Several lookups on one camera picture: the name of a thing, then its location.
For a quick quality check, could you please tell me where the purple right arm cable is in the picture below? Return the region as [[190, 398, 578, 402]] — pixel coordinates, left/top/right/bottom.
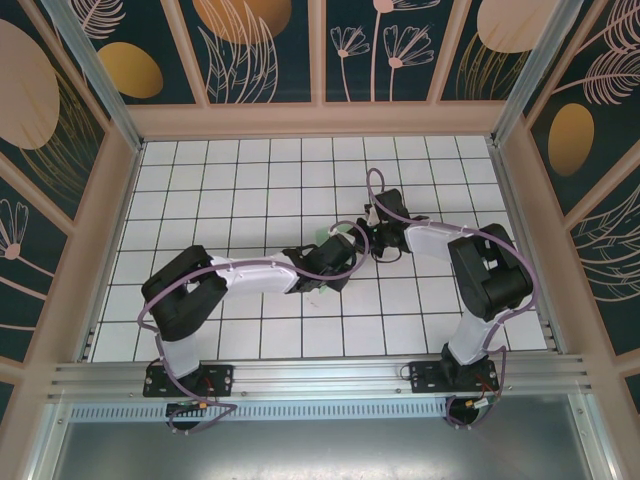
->
[[366, 168, 544, 432]]

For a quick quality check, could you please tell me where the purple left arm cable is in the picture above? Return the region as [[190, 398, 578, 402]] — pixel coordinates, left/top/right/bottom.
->
[[137, 221, 372, 436]]

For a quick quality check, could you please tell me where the aluminium frame post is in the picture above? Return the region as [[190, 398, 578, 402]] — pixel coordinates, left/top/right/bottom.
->
[[490, 0, 587, 147], [40, 0, 145, 152]]

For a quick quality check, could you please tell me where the aluminium mounting rail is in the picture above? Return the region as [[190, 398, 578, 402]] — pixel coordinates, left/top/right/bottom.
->
[[47, 353, 594, 401]]

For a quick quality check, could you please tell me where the aluminium table side rail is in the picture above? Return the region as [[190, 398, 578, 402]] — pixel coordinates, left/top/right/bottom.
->
[[486, 138, 567, 354], [74, 142, 147, 362]]

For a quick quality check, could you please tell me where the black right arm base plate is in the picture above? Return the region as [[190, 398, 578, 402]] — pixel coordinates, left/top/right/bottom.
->
[[408, 360, 500, 396]]

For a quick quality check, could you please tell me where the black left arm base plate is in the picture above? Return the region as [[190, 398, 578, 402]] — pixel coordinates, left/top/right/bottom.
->
[[143, 363, 235, 399]]

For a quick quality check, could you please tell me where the slotted grey cable duct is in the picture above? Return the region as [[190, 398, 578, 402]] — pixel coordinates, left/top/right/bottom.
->
[[69, 397, 501, 422]]

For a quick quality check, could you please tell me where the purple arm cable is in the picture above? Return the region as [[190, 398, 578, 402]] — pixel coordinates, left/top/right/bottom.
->
[[137, 221, 372, 436], [366, 168, 544, 432]]

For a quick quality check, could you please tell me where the grey metal sheet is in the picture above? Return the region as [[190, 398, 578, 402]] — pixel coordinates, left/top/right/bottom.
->
[[29, 417, 614, 480]]

